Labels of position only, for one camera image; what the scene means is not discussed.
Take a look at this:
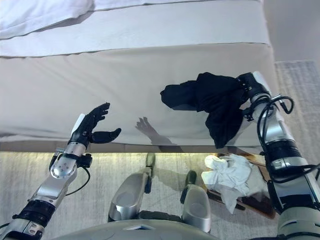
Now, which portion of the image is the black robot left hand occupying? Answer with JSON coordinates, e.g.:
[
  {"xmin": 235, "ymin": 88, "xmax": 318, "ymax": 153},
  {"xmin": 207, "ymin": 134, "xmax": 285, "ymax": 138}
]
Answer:
[{"xmin": 67, "ymin": 101, "xmax": 122, "ymax": 148}]

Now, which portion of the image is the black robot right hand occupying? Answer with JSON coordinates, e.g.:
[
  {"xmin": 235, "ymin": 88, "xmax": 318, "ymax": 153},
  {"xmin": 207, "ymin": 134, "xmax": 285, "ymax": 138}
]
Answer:
[{"xmin": 236, "ymin": 71, "xmax": 272, "ymax": 104}]

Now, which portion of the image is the black garment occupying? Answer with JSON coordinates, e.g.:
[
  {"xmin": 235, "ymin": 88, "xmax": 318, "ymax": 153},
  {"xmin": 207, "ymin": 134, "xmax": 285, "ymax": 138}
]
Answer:
[{"xmin": 159, "ymin": 71, "xmax": 248, "ymax": 150}]

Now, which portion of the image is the white garment with blue band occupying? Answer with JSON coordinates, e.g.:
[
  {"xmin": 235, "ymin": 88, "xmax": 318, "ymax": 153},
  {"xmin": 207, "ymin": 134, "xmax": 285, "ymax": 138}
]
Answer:
[{"xmin": 201, "ymin": 153, "xmax": 254, "ymax": 215}]

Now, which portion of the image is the beige bed throw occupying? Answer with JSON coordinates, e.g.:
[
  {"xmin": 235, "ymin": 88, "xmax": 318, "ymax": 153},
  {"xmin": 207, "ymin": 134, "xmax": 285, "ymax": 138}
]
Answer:
[{"xmin": 0, "ymin": 42, "xmax": 280, "ymax": 147}]

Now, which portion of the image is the beige upholstered bed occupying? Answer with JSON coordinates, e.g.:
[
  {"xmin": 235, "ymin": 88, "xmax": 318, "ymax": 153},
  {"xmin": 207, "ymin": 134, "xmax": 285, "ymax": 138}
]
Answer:
[{"xmin": 0, "ymin": 0, "xmax": 280, "ymax": 153}]

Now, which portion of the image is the brown wicker basket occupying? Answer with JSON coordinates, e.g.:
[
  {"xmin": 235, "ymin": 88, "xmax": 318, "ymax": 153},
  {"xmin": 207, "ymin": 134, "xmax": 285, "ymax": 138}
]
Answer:
[{"xmin": 199, "ymin": 149, "xmax": 278, "ymax": 220}]

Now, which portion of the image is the grey striped rug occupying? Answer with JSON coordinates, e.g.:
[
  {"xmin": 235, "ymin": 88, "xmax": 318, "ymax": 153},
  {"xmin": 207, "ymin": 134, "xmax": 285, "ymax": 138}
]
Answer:
[{"xmin": 0, "ymin": 59, "xmax": 320, "ymax": 240}]

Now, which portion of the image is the silver robot left leg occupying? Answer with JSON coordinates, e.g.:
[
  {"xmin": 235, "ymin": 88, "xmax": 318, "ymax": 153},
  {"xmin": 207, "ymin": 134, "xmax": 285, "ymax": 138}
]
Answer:
[{"xmin": 107, "ymin": 152, "xmax": 156, "ymax": 223}]

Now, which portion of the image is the white duvet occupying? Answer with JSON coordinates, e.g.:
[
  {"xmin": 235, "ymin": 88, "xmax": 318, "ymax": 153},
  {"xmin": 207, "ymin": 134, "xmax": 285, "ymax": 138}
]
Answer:
[{"xmin": 0, "ymin": 0, "xmax": 272, "ymax": 60}]

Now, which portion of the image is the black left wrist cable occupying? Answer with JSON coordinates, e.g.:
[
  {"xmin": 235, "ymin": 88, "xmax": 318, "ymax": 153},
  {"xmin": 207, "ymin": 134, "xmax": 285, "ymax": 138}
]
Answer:
[{"xmin": 66, "ymin": 154, "xmax": 91, "ymax": 196}]

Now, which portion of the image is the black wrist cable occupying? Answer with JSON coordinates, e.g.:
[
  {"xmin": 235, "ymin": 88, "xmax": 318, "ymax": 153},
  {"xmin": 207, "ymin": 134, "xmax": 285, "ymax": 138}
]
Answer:
[
  {"xmin": 66, "ymin": 154, "xmax": 91, "ymax": 196},
  {"xmin": 256, "ymin": 93, "xmax": 320, "ymax": 183}
]

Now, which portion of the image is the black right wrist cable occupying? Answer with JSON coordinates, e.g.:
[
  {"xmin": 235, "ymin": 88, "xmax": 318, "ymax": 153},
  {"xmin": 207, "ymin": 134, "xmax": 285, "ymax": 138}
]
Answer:
[{"xmin": 256, "ymin": 93, "xmax": 320, "ymax": 183}]

